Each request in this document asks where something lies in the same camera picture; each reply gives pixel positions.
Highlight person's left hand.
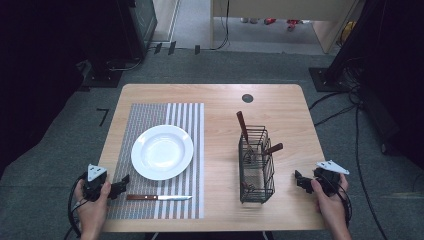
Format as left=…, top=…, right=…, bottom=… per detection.
left=73, top=179, right=112, bottom=232

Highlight white round plate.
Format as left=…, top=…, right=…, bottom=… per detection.
left=130, top=124, right=195, bottom=182

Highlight black floor cable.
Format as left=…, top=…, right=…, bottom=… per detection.
left=308, top=89, right=359, bottom=128
left=346, top=83, right=389, bottom=240

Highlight black stand base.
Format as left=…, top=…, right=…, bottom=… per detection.
left=77, top=59, right=141, bottom=92
left=308, top=66, right=354, bottom=93

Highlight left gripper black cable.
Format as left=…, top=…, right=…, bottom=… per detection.
left=63, top=174, right=88, bottom=240

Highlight wooden handled spoon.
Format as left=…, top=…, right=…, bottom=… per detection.
left=242, top=142, right=284, bottom=196

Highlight black cabinet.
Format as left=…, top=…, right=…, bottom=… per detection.
left=114, top=0, right=158, bottom=62

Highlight black tape corner mark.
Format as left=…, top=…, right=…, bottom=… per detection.
left=96, top=107, right=110, bottom=128

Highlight wooden handled table knife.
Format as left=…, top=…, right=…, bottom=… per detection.
left=126, top=194, right=194, bottom=202

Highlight person's right hand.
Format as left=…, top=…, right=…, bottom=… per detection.
left=310, top=173, right=350, bottom=228

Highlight black hanging cable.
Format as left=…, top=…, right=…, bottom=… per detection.
left=210, top=0, right=232, bottom=52

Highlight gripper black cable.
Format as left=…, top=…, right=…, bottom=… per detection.
left=313, top=176, right=354, bottom=229
left=63, top=174, right=88, bottom=240

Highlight red shoes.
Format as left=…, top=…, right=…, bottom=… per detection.
left=263, top=17, right=304, bottom=32

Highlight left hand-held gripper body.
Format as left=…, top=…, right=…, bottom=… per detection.
left=81, top=163, right=110, bottom=203

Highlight striped woven placemat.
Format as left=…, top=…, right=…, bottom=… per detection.
left=106, top=102, right=205, bottom=220

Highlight light wooden desk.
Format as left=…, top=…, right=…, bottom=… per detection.
left=209, top=0, right=363, bottom=55

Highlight wooden handled fork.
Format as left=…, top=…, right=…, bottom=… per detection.
left=236, top=110, right=257, bottom=164

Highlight yellow object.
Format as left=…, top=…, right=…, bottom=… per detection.
left=339, top=21, right=356, bottom=47

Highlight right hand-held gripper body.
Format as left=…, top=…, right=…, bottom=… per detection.
left=312, top=159, right=351, bottom=198

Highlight black wire cutlery basket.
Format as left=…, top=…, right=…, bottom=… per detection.
left=237, top=124, right=277, bottom=205

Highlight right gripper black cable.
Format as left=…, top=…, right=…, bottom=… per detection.
left=313, top=176, right=354, bottom=229

